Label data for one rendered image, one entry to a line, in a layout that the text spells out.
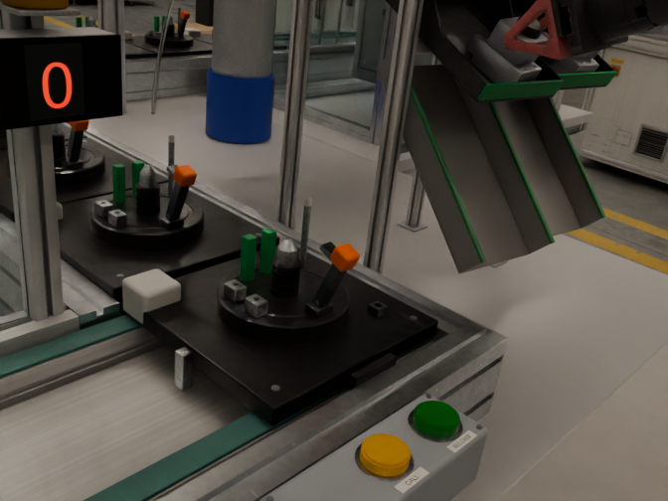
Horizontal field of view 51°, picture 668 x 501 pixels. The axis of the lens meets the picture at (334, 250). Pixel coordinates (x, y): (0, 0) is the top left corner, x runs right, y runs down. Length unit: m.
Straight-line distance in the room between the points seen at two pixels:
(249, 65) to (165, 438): 1.09
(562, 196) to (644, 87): 3.88
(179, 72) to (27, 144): 1.38
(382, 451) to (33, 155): 0.40
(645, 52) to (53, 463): 4.55
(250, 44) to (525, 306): 0.86
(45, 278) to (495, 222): 0.53
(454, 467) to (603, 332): 0.50
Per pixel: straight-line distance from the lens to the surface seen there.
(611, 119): 5.02
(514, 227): 0.93
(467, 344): 0.77
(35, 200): 0.70
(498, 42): 0.82
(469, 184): 0.90
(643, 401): 0.95
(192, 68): 2.07
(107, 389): 0.72
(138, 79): 1.97
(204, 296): 0.76
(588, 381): 0.95
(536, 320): 1.05
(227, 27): 1.60
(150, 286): 0.74
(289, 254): 0.71
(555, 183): 1.05
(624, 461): 0.84
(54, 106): 0.63
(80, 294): 0.80
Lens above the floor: 1.35
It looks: 25 degrees down
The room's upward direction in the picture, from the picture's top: 7 degrees clockwise
